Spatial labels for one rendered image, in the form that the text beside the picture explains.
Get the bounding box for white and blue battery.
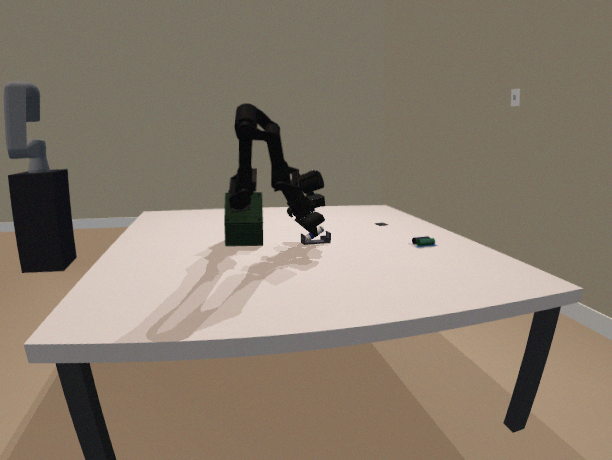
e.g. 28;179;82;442
305;225;324;241

